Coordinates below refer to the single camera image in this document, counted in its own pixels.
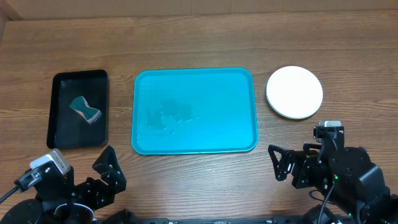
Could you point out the green and pink sponge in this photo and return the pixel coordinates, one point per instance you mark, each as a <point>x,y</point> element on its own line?
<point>88,113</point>

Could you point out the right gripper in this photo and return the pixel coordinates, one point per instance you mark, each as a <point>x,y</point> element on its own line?
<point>309,162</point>

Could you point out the white plate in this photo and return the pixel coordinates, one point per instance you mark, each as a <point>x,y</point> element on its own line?
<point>294,92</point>

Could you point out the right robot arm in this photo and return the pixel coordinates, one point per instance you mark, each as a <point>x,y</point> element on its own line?
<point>353,187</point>

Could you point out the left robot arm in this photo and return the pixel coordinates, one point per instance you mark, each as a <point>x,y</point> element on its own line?
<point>31,211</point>

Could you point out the black rectangular tray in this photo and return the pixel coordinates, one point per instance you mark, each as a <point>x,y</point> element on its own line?
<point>67,129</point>

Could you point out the blue plastic serving tray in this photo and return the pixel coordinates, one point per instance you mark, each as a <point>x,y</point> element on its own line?
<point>194,111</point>

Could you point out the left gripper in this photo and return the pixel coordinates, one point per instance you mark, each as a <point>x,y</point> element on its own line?
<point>112,175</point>

